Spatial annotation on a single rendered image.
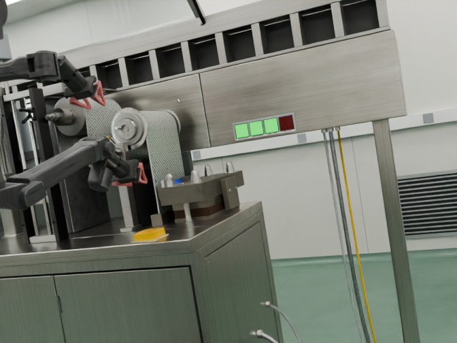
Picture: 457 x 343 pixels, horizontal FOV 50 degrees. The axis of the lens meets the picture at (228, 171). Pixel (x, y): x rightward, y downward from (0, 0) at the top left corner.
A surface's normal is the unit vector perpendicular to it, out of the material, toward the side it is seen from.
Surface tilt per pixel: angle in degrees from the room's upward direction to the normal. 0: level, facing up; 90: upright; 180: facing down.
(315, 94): 90
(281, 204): 90
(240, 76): 90
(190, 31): 90
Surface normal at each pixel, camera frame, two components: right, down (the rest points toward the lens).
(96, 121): 0.92, -0.10
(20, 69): -0.09, 0.07
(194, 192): -0.37, 0.11
